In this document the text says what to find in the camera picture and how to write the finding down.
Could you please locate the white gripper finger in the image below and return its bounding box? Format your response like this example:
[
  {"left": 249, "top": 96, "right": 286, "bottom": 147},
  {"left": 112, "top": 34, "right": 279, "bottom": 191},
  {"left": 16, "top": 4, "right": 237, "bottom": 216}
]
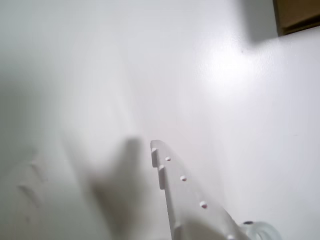
[
  {"left": 0, "top": 136, "right": 144, "bottom": 240},
  {"left": 149, "top": 139, "right": 248, "bottom": 240}
]

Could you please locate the brown cardboard box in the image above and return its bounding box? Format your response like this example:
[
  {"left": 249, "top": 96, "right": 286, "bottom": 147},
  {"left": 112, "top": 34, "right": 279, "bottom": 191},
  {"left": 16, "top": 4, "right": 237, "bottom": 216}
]
[{"left": 272, "top": 0, "right": 320, "bottom": 37}]

